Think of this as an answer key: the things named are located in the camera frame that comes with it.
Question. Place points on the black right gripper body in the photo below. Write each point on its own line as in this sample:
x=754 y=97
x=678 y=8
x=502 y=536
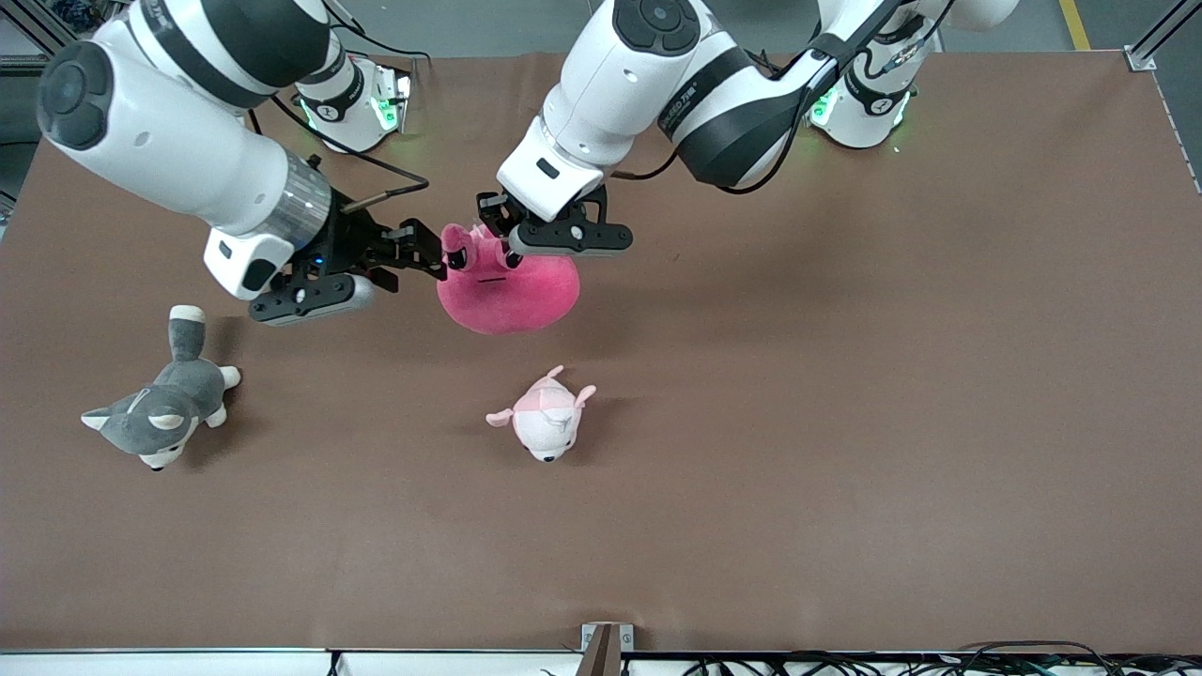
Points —
x=351 y=239

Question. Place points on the pink flamingo plush toy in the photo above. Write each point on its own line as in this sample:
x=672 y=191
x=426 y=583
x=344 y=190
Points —
x=512 y=296

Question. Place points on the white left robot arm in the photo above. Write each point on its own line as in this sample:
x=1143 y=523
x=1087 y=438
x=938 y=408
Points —
x=648 y=84

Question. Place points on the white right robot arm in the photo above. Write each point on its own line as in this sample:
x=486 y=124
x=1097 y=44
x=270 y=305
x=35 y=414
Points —
x=169 y=141

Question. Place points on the white pink pig plush toy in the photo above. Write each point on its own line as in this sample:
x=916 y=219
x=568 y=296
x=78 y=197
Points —
x=545 y=422

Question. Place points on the grey white husky plush toy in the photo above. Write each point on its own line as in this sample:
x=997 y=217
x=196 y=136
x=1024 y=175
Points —
x=164 y=413

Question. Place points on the brown table cover sheet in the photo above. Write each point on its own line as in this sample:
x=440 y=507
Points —
x=751 y=469

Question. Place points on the white table edge strip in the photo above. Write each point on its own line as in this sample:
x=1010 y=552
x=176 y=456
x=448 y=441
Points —
x=188 y=663

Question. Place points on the aluminium frame profile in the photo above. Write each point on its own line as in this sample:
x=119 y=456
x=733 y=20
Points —
x=1160 y=38
x=28 y=28

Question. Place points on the metal table edge bracket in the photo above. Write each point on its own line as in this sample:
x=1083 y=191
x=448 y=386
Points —
x=606 y=648

